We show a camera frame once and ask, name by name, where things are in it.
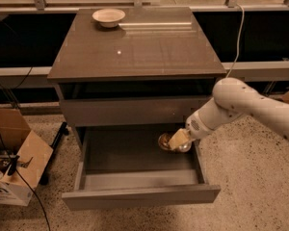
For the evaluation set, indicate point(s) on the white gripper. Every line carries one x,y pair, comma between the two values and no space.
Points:
197,129

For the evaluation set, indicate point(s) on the orange soda can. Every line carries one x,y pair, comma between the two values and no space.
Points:
163,142

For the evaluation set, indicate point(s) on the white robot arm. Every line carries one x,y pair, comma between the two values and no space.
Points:
231,99

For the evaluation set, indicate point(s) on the closed grey top drawer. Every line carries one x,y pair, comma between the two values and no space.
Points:
130,111

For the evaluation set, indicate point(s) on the open grey middle drawer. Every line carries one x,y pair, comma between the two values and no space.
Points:
123,167

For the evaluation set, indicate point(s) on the grey drawer cabinet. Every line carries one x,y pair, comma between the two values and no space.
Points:
161,51

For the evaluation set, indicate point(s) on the black metal stand leg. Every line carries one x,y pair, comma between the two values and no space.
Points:
63,131

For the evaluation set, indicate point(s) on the metal window railing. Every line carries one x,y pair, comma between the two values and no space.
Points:
35,77

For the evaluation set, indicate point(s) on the white ceramic bowl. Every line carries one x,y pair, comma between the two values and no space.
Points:
108,18

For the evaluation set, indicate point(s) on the open cardboard box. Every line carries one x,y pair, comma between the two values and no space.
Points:
23,158

